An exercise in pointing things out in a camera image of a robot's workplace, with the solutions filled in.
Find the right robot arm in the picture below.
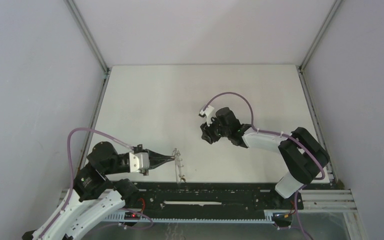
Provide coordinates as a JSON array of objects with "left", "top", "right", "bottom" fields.
[{"left": 198, "top": 105, "right": 330, "bottom": 209}]

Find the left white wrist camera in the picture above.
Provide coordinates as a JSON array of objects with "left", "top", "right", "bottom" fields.
[{"left": 128, "top": 152, "right": 150, "bottom": 175}]

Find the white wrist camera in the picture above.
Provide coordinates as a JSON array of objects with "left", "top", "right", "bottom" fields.
[
  {"left": 198, "top": 105, "right": 216, "bottom": 126},
  {"left": 128, "top": 152, "right": 150, "bottom": 175}
]

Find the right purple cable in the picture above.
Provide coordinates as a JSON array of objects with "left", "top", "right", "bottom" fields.
[{"left": 202, "top": 92, "right": 327, "bottom": 240}]

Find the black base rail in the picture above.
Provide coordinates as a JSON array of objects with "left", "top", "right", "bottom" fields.
[{"left": 126, "top": 181, "right": 304, "bottom": 221}]

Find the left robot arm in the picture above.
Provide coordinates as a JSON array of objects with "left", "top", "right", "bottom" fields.
[{"left": 22, "top": 141, "right": 177, "bottom": 240}]

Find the purple cable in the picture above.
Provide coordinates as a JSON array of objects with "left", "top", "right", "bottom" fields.
[
  {"left": 202, "top": 92, "right": 327, "bottom": 240},
  {"left": 36, "top": 127, "right": 155, "bottom": 240}
]

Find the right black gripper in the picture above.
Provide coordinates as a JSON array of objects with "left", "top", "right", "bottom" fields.
[{"left": 200, "top": 114, "right": 231, "bottom": 145}]

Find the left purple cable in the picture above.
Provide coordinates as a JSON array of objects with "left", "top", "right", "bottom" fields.
[{"left": 36, "top": 127, "right": 155, "bottom": 240}]

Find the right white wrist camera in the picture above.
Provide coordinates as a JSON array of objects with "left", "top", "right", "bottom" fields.
[{"left": 198, "top": 105, "right": 216, "bottom": 126}]

